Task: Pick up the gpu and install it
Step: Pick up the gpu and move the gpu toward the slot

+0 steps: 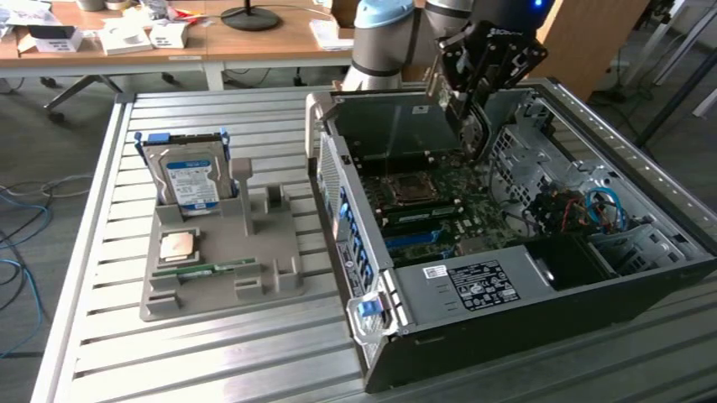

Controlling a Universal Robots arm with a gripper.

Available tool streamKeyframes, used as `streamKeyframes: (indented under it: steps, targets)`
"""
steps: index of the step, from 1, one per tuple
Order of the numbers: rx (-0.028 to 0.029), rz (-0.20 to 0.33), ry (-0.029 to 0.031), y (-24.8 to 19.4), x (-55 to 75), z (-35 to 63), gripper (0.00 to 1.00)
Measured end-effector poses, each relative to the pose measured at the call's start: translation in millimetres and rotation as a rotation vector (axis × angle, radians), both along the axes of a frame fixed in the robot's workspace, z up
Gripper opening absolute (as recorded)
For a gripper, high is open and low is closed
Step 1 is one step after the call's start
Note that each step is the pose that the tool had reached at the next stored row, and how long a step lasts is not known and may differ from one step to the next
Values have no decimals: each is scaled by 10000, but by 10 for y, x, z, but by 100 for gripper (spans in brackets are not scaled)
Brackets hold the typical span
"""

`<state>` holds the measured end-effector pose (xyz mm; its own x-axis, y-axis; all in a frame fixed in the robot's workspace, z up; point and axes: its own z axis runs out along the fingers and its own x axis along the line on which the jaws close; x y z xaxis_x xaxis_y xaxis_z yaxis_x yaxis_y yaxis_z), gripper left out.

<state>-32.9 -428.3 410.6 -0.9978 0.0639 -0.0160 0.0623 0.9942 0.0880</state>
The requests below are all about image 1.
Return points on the grey power supply unit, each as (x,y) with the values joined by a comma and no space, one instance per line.
(448,289)

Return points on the blue case latch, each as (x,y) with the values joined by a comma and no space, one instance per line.
(370,307)

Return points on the white box with black lid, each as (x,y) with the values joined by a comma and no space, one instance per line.
(59,40)

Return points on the wooden cabinet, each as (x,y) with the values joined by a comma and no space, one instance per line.
(588,46)

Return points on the green motherboard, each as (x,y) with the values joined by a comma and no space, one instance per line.
(476,210)

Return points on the open black PC case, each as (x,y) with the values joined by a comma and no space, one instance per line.
(504,336)

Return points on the wooden desk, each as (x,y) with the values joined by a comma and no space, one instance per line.
(253,46)

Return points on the installed RAM stick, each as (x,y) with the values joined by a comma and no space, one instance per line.
(426,215)

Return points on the silver disk bay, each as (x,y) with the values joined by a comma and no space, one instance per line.
(638,252)

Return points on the small white labelled box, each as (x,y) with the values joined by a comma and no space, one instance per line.
(168,35)

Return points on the blue expansion slot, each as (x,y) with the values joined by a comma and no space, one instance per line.
(411,239)

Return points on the grey cup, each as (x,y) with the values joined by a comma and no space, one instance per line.
(90,5)

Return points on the black round lamp base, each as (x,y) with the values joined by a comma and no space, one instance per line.
(249,20)

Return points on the copper-topped CPU chip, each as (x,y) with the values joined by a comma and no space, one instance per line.
(176,247)

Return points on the white paper booklet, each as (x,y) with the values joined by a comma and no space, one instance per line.
(330,35)

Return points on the green RAM stick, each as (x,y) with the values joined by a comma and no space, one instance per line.
(202,269)

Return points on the hard disk in blue caddy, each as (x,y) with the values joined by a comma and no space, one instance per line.
(190,180)

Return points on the graphics card with metal bracket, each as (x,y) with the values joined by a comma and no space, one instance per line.
(473,126)

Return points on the grey plastic parts rack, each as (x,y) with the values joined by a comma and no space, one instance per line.
(225,247)

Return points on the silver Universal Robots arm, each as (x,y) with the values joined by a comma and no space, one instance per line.
(381,42)

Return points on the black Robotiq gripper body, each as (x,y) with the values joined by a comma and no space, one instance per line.
(504,25)

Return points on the white box with round insert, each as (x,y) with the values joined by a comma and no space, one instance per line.
(126,40)

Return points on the CPU socket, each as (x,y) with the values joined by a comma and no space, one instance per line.
(413,186)

